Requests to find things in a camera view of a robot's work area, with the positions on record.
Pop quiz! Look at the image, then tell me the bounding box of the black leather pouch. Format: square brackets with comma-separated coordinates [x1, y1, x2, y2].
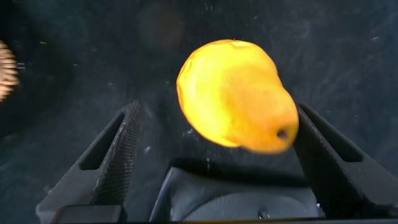
[149, 166, 326, 222]

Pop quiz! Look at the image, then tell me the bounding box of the wicker basket with pink handles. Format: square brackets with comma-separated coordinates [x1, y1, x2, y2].
[0, 40, 20, 102]

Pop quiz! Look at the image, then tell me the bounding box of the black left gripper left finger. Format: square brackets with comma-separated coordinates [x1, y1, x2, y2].
[35, 100, 141, 224]

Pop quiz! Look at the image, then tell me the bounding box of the yellow toy pear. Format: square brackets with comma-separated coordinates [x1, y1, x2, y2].
[176, 39, 300, 155]

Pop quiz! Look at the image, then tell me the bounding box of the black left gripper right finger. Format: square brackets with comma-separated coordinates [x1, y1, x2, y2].
[292, 101, 398, 218]

